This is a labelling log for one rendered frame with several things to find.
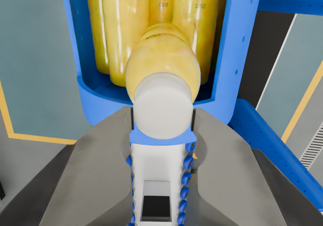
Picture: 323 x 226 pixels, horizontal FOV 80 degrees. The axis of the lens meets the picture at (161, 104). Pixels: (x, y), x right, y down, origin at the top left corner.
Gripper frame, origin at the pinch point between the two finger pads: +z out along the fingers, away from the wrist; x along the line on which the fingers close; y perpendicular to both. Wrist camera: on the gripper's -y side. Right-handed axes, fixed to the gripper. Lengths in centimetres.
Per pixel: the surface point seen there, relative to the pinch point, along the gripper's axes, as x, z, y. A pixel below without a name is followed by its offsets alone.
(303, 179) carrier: 58, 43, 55
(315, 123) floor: 137, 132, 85
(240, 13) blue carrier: 8.4, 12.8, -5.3
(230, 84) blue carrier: 9.3, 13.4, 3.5
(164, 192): 2, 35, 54
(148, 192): -3, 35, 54
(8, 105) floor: -127, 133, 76
